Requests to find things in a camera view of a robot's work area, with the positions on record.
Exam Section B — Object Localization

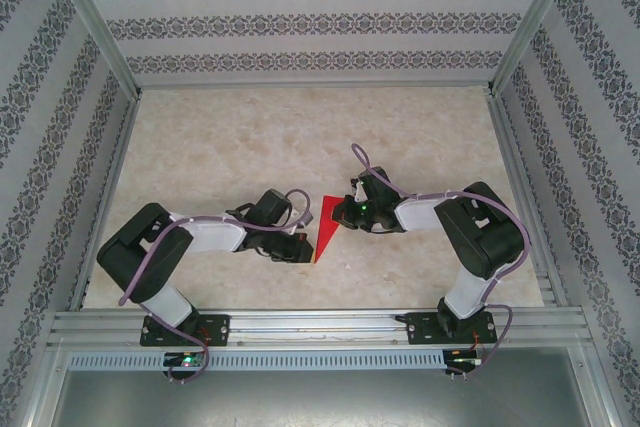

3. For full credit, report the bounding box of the red paper sheet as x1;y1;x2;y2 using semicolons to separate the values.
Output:
313;195;349;266

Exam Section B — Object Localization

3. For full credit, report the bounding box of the grey metal sheet panel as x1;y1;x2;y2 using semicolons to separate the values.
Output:
49;370;609;427

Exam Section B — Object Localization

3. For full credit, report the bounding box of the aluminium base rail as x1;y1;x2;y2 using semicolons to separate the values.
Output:
47;309;594;348

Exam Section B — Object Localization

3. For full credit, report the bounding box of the grey slotted cable duct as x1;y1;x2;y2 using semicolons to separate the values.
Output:
67;350;446;372

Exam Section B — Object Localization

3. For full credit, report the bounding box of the aluminium frame crossbeam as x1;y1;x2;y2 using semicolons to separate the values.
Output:
134;77;494;91

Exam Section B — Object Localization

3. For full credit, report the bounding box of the aluminium frame side rail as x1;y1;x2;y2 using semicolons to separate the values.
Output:
67;96;141;311
487;94;569;308

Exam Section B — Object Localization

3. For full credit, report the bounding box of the aluminium frame post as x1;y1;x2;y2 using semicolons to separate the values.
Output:
487;0;586;96
569;344;625;427
42;0;141;98
14;341;69;427

